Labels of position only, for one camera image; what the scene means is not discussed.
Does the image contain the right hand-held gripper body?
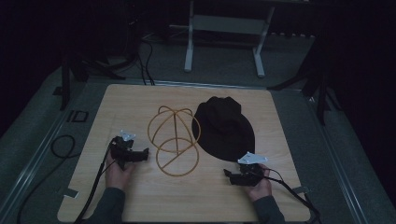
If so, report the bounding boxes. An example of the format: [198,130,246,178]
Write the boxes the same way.
[231,151,269,188]

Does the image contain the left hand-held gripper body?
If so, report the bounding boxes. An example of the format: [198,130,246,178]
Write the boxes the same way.
[109,129,144,171]

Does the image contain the tan wire hat stand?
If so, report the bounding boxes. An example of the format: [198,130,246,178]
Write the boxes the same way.
[147,105,202,177]

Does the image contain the black bucket hat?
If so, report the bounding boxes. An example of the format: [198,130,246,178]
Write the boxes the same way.
[191,95,256,162]

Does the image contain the person's right hand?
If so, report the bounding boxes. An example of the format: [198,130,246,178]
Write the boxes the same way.
[242,163,273,203]

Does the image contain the person's left hand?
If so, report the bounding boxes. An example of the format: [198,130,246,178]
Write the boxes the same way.
[105,151,136,190]

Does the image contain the black tripod stand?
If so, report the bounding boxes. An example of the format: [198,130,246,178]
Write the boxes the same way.
[59,18,144,111]
[266,40,344,127]

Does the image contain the white metal stand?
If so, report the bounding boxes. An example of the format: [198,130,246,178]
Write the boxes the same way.
[169,0,310,78]

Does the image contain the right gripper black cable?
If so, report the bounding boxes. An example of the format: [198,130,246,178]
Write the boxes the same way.
[262,168,322,224]

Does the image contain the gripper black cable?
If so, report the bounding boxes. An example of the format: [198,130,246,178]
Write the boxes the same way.
[262,168,322,224]
[74,138,117,224]

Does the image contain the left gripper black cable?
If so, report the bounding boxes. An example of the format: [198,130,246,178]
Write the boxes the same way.
[74,138,117,224]

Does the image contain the black rectangular floor frame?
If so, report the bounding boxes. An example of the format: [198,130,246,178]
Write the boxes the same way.
[65,109,90,123]

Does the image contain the black floor cable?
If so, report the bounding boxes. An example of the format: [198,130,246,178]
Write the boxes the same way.
[17,134,82,224]

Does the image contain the black hanging cables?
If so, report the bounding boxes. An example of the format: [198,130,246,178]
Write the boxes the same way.
[136,36,156,87]

